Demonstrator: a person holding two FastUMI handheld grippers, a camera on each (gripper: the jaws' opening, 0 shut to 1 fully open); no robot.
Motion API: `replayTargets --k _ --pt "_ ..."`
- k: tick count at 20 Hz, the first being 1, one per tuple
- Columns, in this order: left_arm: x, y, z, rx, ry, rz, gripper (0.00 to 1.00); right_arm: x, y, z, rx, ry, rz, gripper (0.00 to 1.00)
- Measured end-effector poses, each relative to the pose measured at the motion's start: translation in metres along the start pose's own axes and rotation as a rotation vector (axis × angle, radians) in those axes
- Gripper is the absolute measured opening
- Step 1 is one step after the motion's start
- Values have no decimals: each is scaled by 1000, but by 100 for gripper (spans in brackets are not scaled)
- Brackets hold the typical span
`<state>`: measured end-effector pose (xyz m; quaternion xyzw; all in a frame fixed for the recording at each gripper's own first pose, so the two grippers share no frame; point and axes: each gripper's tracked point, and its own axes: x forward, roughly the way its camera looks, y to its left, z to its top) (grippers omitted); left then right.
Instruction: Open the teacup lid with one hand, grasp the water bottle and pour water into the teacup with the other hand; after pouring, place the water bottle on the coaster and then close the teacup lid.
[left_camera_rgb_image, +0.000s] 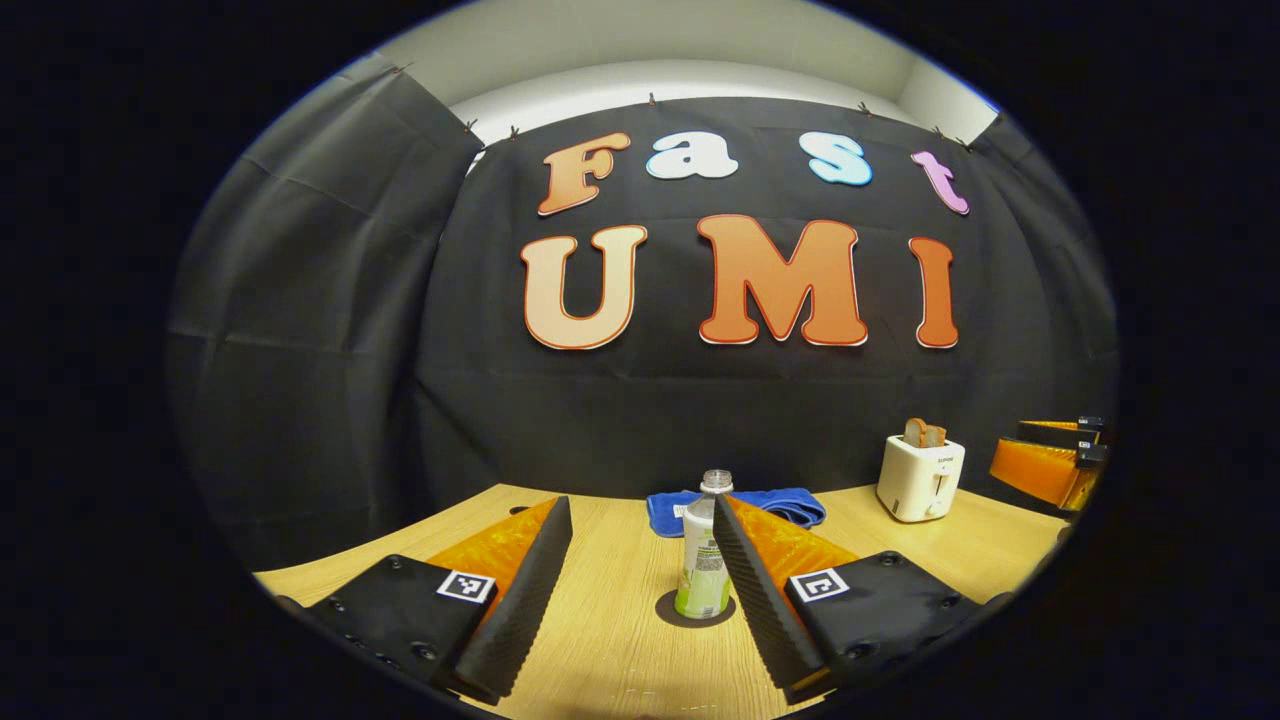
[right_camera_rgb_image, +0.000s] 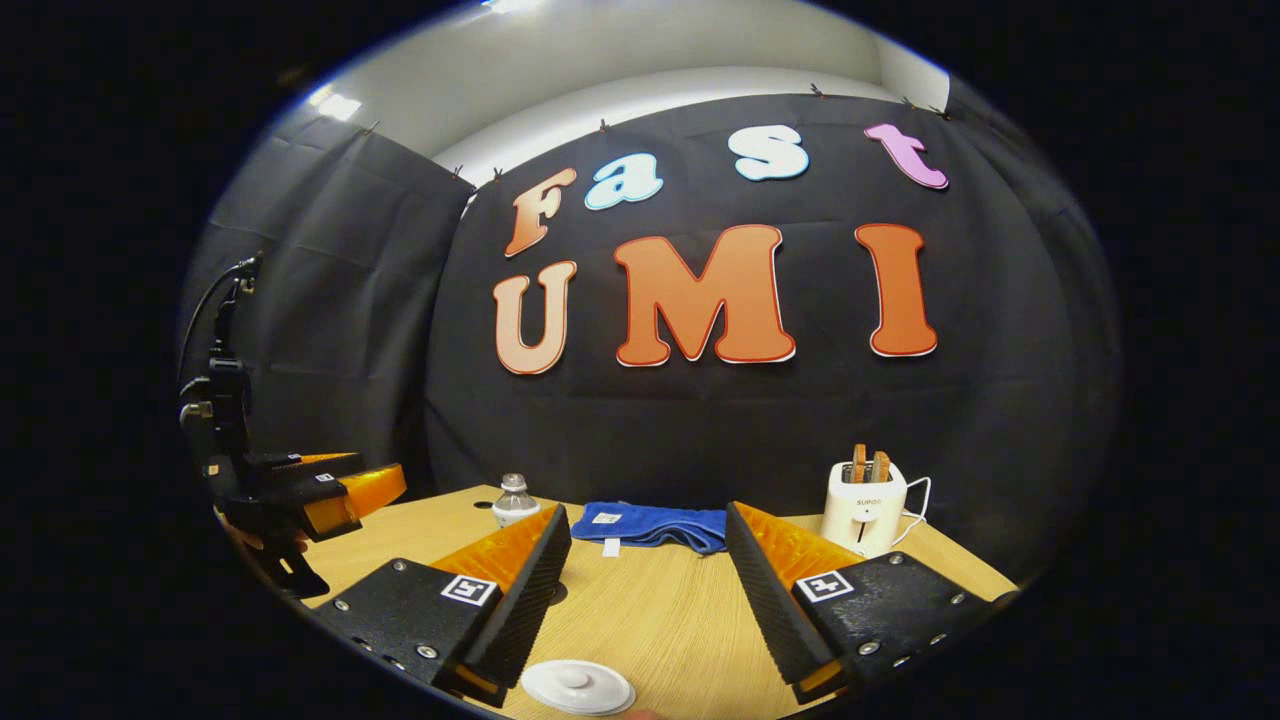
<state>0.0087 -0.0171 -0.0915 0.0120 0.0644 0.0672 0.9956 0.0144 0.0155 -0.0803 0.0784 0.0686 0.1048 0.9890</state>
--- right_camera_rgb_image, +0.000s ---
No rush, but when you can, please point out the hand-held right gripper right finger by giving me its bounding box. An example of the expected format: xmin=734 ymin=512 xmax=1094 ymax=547
xmin=725 ymin=501 xmax=1021 ymax=706

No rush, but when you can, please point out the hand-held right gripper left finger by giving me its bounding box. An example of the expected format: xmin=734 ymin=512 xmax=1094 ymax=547
xmin=310 ymin=503 xmax=573 ymax=709

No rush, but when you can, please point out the white teacup lid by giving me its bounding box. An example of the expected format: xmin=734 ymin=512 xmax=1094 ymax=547
xmin=520 ymin=659 xmax=637 ymax=717

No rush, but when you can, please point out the clear white-labelled water bottle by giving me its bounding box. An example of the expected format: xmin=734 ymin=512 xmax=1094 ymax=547
xmin=491 ymin=473 xmax=542 ymax=529

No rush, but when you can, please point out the cream toaster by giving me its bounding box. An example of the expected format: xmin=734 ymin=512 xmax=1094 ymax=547
xmin=819 ymin=460 xmax=909 ymax=559

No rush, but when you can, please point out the blue folded towel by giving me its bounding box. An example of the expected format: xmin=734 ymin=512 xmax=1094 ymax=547
xmin=570 ymin=501 xmax=731 ymax=557

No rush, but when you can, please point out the white toaster cable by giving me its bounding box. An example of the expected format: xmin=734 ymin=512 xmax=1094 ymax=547
xmin=895 ymin=476 xmax=933 ymax=549

